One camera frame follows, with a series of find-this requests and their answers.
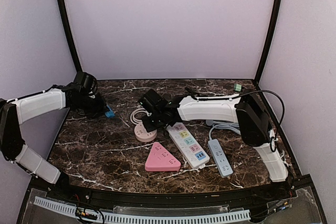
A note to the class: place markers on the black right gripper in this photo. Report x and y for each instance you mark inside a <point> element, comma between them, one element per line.
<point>149,127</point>

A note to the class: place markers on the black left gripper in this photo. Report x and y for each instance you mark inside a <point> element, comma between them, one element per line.
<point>101,110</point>

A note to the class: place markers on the blue square plug adapter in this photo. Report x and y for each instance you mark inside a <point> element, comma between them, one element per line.
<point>109,112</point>

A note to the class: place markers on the round pink power socket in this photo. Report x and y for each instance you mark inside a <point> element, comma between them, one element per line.
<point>142,135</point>

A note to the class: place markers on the pink triangular power socket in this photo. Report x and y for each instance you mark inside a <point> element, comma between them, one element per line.
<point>161,160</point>

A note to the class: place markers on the white multi-socket power strip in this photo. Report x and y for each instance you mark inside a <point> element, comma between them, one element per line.
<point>188,146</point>

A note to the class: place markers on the light blue power strip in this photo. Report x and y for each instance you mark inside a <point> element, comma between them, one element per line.
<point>220,158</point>

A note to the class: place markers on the green charger adapter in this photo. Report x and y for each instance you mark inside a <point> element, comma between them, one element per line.
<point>238,87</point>

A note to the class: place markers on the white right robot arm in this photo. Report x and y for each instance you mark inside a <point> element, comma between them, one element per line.
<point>244,109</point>

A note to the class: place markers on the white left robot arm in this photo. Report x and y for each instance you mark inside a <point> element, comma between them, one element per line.
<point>16,112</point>

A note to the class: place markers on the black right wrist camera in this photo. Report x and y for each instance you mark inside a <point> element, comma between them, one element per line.
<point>152,101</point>

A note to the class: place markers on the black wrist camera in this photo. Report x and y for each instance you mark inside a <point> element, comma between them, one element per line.
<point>152,101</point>
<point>85,83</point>

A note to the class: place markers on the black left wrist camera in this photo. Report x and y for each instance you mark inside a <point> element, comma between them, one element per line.
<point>85,83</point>

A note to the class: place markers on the white slotted cable tray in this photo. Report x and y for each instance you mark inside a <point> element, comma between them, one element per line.
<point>144,215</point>

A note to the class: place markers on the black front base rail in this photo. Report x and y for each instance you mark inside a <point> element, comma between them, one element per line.
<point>255,198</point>

